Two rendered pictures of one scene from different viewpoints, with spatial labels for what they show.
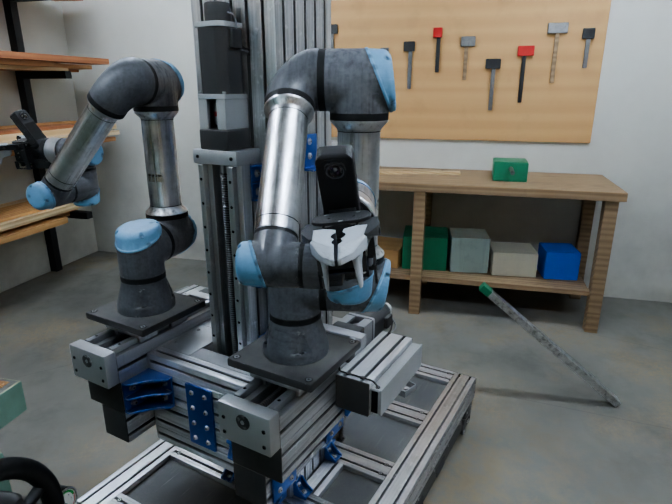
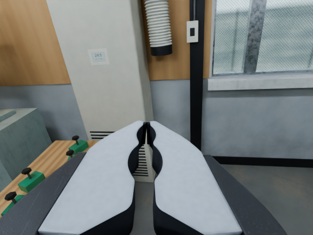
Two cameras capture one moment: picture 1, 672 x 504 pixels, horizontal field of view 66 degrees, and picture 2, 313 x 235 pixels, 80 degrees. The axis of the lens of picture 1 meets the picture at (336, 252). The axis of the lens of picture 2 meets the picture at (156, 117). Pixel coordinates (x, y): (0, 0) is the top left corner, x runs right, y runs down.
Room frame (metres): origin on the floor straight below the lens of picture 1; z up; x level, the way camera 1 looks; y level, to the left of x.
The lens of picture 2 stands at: (0.60, 0.00, 1.30)
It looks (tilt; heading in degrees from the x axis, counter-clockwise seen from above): 27 degrees down; 177
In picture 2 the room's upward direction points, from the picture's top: 6 degrees counter-clockwise
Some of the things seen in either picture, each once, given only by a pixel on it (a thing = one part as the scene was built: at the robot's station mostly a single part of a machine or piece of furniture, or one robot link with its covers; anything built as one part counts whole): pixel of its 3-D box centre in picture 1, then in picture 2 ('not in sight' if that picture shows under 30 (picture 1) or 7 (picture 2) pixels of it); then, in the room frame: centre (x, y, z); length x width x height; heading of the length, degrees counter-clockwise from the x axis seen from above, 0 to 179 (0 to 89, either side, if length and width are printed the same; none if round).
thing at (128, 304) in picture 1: (145, 289); not in sight; (1.30, 0.52, 0.87); 0.15 x 0.15 x 0.10
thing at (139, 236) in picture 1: (141, 247); not in sight; (1.31, 0.52, 0.98); 0.13 x 0.12 x 0.14; 165
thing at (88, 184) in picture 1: (80, 187); not in sight; (1.49, 0.75, 1.12); 0.11 x 0.08 x 0.11; 165
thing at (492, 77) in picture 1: (436, 70); not in sight; (3.61, -0.67, 1.50); 2.00 x 0.04 x 0.90; 75
